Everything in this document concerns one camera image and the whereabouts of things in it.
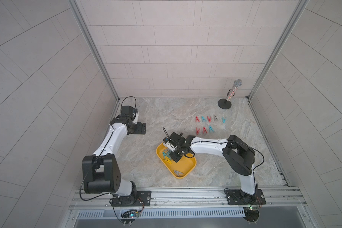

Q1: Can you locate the yellow plastic storage box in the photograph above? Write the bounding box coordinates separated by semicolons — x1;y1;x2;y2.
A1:
156;143;197;179

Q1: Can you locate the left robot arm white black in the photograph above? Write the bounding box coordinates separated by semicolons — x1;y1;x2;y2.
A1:
82;105;146;197

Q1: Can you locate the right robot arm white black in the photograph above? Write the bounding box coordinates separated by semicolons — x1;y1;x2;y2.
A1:
163;133;257;196

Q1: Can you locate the yellow clothespin in box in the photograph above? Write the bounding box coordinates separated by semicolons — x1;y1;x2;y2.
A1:
164;158;172;164

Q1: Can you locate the teal clothespin in box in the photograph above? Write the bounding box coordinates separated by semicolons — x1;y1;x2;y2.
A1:
162;152;171;161

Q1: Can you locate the glitter microphone on black stand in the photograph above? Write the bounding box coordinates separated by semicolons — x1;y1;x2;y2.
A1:
218;79;242;110

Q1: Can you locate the left green circuit board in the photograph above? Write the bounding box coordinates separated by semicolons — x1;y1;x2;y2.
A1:
121;210;142;226

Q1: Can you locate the green circuit board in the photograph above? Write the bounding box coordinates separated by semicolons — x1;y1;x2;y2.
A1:
121;210;142;226
243;207;259;223

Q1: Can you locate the right green circuit board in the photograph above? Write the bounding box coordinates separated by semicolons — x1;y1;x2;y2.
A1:
243;207;259;223

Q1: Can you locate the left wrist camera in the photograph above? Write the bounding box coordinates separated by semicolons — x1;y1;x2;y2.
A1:
132;110;139;124

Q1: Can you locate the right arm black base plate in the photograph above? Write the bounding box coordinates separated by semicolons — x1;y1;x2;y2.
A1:
224;188;266;205

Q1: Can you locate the aluminium mounting rail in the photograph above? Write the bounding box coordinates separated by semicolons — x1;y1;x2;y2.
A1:
68;186;307;210

